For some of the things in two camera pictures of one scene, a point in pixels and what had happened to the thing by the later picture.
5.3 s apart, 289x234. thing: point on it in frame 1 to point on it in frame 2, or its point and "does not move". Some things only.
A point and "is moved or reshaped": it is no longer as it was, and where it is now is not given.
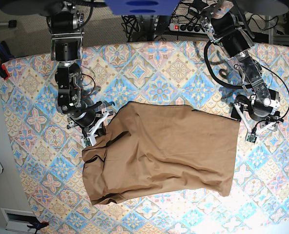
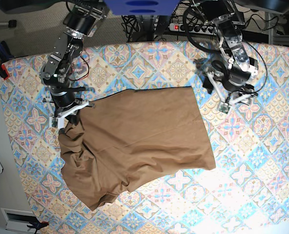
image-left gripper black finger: [101, 130] to [74, 118]
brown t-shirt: [148, 147] is moved or reshaped
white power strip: [184, 27] does not move
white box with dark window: [17, 220] does not move
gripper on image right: [258, 113] to [233, 87]
